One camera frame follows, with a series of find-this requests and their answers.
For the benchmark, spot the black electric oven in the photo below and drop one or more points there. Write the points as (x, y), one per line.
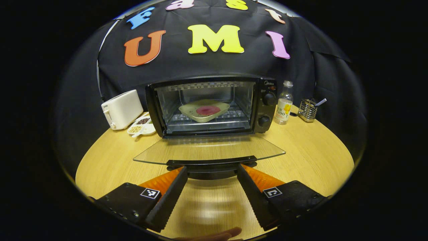
(266, 110)

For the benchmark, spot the cream square plate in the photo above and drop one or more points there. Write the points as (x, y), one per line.
(190, 113)

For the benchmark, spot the clear glass bottle yellow label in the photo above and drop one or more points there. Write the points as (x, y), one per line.
(283, 112)

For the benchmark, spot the white toaster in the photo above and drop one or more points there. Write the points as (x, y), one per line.
(123, 108)

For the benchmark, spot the pink ham slice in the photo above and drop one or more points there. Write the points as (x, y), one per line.
(208, 110)

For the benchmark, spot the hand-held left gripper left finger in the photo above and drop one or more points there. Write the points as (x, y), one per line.
(167, 204)

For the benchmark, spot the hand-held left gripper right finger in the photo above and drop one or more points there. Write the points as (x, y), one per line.
(257, 204)

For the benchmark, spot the black backdrop cloth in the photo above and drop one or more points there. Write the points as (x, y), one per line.
(174, 63)

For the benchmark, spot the white divided snack dish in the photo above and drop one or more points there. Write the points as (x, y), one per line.
(147, 130)

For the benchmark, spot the black oven knob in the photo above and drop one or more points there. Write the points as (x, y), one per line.
(269, 99)
(264, 121)

